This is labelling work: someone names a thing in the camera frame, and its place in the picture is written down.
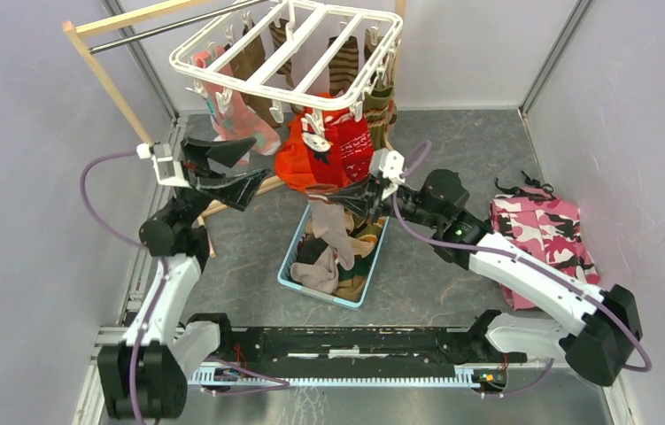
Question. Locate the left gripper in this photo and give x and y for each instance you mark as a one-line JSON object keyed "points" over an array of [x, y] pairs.
{"points": [[237, 191]]}

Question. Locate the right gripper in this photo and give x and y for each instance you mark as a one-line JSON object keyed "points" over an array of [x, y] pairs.
{"points": [[359, 197]]}

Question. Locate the grey beige sock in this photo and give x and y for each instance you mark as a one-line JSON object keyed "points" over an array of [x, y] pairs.
{"points": [[329, 222], [323, 276]]}

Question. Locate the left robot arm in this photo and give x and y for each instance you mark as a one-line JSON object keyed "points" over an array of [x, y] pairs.
{"points": [[144, 374]]}

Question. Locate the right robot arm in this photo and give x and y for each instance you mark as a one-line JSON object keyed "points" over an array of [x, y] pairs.
{"points": [[596, 332]]}

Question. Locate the white clip sock hanger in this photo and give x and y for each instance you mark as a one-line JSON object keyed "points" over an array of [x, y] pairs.
{"points": [[304, 18]]}

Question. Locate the red snowflake sock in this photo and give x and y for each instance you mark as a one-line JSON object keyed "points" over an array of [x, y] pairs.
{"points": [[356, 148]]}

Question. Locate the cream ribbed sock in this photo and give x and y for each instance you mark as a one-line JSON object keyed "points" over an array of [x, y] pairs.
{"points": [[363, 235]]}

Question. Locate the pink patterned sock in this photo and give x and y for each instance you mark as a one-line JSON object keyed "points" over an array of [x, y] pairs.
{"points": [[246, 115]]}

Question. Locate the orange cloth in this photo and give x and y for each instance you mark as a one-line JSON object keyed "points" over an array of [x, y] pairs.
{"points": [[291, 161]]}

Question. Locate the red bear sock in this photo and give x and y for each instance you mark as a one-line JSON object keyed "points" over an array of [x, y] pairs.
{"points": [[323, 156]]}

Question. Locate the dark green sock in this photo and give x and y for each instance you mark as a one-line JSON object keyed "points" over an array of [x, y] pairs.
{"points": [[310, 248]]}

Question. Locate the olive green striped sock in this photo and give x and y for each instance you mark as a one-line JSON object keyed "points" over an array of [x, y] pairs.
{"points": [[378, 111]]}

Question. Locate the light blue plastic basket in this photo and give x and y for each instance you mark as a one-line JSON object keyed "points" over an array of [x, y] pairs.
{"points": [[353, 284]]}

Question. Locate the brown striped sock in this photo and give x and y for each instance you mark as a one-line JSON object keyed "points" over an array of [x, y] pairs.
{"points": [[344, 66]]}

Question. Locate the pink camouflage garment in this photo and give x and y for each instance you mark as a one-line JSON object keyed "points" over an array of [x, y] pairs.
{"points": [[545, 226]]}

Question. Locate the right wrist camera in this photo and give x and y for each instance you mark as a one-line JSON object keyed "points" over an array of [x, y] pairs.
{"points": [[388, 164]]}

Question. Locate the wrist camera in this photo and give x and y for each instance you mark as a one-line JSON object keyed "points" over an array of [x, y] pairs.
{"points": [[168, 170], [388, 164]]}

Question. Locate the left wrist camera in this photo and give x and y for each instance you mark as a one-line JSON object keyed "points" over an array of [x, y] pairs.
{"points": [[168, 170]]}

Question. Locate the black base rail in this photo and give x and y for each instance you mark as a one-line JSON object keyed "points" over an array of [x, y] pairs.
{"points": [[364, 357]]}

